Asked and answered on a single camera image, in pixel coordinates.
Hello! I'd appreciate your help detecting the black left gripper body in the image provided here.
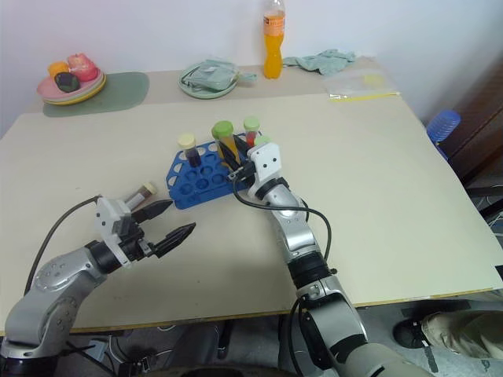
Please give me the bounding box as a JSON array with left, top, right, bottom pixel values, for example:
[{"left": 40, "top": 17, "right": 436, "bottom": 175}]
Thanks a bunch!
[{"left": 113, "top": 214, "right": 163, "bottom": 262}]

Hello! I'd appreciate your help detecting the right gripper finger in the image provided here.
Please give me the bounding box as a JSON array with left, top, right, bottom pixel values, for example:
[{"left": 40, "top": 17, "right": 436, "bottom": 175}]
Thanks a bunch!
[
  {"left": 218, "top": 141, "right": 242, "bottom": 174},
  {"left": 233, "top": 134, "right": 250, "bottom": 163}
]

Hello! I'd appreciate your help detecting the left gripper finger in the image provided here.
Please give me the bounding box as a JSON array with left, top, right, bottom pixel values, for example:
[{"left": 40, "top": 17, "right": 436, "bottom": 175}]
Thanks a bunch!
[
  {"left": 151, "top": 221, "right": 197, "bottom": 258},
  {"left": 135, "top": 199, "right": 174, "bottom": 226}
]

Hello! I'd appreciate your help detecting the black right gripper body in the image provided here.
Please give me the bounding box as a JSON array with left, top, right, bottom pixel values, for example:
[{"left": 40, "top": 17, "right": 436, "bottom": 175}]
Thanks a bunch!
[{"left": 226, "top": 160, "right": 258, "bottom": 186}]

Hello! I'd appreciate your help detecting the yellow tube with green cap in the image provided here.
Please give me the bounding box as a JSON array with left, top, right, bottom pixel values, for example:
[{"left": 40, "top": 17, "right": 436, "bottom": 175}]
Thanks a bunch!
[{"left": 211, "top": 120, "right": 239, "bottom": 169}]

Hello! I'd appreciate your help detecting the blue test tube rack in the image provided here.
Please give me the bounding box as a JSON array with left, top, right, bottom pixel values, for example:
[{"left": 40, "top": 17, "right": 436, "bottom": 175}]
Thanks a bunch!
[{"left": 166, "top": 139, "right": 253, "bottom": 211}]

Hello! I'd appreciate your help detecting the brown tube with cream cap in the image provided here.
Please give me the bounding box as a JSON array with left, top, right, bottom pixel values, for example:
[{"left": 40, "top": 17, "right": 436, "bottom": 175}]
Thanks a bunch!
[{"left": 125, "top": 181, "right": 159, "bottom": 210}]

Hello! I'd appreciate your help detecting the red tube with green cap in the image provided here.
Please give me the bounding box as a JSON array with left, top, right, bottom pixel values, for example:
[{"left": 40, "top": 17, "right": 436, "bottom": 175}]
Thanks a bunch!
[{"left": 242, "top": 116, "right": 262, "bottom": 148}]

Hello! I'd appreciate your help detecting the purple tube with cream cap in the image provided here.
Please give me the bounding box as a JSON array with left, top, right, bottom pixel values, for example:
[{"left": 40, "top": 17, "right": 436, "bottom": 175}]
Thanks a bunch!
[{"left": 177, "top": 134, "right": 204, "bottom": 168}]

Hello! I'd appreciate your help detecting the light green plate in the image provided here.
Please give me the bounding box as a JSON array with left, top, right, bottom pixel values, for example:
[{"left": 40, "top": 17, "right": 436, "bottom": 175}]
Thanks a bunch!
[{"left": 178, "top": 62, "right": 240, "bottom": 100}]

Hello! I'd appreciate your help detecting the orange soda bottle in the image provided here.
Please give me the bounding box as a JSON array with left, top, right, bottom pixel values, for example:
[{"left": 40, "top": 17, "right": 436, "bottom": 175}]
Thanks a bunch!
[{"left": 262, "top": 0, "right": 286, "bottom": 80}]

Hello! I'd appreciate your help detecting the crumpled green cloth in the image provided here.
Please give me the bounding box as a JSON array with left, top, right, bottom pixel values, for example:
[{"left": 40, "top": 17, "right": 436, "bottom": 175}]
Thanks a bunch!
[{"left": 282, "top": 49, "right": 357, "bottom": 76}]

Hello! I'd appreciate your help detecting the green placemat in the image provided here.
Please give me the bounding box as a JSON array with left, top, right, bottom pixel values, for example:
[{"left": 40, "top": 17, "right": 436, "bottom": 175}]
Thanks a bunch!
[{"left": 42, "top": 71, "right": 152, "bottom": 119}]

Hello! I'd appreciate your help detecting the clear plastic zip bag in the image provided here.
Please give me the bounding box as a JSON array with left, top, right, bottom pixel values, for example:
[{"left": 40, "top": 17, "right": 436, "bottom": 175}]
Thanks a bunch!
[{"left": 323, "top": 71, "right": 402, "bottom": 103}]

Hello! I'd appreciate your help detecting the yellow plate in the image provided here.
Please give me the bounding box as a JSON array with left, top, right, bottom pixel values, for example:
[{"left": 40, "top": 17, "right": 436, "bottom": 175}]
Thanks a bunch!
[{"left": 41, "top": 76, "right": 108, "bottom": 106}]

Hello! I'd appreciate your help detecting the dark toy fruit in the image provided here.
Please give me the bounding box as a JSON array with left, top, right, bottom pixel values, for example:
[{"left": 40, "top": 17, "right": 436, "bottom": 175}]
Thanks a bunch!
[{"left": 53, "top": 71, "right": 81, "bottom": 93}]

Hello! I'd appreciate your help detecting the pink red toy apple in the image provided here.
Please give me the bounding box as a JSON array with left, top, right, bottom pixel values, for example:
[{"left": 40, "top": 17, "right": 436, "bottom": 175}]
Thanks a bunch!
[{"left": 66, "top": 53, "right": 98, "bottom": 82}]

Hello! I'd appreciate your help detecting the pink plate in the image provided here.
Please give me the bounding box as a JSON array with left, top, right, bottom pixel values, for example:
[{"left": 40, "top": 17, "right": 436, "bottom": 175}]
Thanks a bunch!
[{"left": 36, "top": 71, "right": 106, "bottom": 101}]

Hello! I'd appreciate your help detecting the orange toy fruit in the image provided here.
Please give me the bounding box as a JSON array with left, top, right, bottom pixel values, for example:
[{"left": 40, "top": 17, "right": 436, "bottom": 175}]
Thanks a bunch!
[{"left": 47, "top": 60, "right": 72, "bottom": 79}]

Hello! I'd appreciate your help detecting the blue plastic stool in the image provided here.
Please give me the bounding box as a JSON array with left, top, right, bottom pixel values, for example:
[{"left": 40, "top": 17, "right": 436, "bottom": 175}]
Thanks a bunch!
[{"left": 425, "top": 109, "right": 462, "bottom": 162}]

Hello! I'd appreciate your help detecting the black shoe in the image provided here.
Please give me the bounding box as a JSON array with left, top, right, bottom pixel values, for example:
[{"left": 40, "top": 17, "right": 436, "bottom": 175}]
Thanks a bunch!
[{"left": 392, "top": 317, "right": 430, "bottom": 351}]

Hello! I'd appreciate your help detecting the dark wooden cabinet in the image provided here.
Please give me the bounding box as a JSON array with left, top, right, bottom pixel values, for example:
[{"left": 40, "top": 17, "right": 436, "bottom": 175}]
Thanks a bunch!
[{"left": 446, "top": 49, "right": 503, "bottom": 186}]

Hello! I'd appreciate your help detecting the beige trouser leg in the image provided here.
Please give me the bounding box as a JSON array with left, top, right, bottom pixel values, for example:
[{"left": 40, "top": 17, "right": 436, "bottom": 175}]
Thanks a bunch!
[{"left": 420, "top": 309, "right": 503, "bottom": 361}]

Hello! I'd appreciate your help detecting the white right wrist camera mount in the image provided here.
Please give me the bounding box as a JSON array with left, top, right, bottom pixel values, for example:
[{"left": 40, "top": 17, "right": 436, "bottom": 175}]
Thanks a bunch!
[{"left": 246, "top": 141, "right": 284, "bottom": 198}]

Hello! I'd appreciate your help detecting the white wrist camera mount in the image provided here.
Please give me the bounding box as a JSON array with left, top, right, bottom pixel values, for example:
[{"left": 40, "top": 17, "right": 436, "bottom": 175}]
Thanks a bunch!
[
  {"left": 95, "top": 196, "right": 133, "bottom": 269},
  {"left": 246, "top": 141, "right": 284, "bottom": 198}
]

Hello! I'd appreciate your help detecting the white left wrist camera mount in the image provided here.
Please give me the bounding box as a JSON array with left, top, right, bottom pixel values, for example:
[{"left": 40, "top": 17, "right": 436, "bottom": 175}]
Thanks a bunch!
[{"left": 95, "top": 196, "right": 133, "bottom": 269}]

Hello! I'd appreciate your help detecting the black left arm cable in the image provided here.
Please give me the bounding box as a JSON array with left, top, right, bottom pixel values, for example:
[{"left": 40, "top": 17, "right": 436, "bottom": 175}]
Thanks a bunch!
[{"left": 24, "top": 195, "right": 100, "bottom": 295}]

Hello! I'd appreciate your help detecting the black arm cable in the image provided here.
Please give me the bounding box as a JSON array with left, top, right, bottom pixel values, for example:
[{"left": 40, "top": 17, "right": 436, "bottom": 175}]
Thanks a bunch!
[
  {"left": 24, "top": 195, "right": 100, "bottom": 295},
  {"left": 231, "top": 180, "right": 333, "bottom": 263}
]

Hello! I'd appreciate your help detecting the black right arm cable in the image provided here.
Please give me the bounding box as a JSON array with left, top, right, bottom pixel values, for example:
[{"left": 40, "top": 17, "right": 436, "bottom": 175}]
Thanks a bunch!
[{"left": 231, "top": 180, "right": 333, "bottom": 263}]

